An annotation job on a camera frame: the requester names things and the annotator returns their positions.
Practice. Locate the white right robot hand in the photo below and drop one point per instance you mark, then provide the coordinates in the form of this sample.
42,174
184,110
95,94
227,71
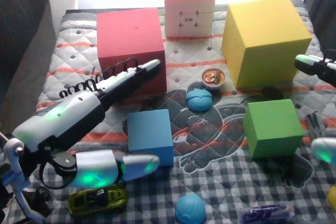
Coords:
307,62

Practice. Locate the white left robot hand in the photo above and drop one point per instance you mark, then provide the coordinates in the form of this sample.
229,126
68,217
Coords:
57,119

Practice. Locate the green foam cube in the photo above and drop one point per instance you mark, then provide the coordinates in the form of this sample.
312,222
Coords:
273,127

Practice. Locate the blue foam cube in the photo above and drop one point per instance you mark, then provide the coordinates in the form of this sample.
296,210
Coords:
149,132

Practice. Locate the large yellow foam cube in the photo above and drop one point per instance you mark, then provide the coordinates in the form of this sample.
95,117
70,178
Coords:
267,45

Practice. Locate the green toy car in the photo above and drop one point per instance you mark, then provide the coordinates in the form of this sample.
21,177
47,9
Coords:
97,200

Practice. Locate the toy noodle bowl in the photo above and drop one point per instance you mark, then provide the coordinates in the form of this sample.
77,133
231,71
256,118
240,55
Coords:
212,78

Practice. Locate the large red foam cube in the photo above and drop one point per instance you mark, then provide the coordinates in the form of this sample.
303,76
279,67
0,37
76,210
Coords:
128,35

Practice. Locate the blue toy fruit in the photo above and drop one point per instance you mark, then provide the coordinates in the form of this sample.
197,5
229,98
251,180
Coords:
190,209
199,100

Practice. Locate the grey quilt with bear print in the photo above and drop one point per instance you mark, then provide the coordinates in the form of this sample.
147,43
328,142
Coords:
210,134

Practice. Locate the large puzzle cube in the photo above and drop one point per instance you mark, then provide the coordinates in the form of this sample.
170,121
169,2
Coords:
189,16

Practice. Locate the yellow toy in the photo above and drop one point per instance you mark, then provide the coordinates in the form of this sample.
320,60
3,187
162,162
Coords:
332,199

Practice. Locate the purple toy syringe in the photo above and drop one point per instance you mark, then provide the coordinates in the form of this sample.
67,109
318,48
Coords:
265,213

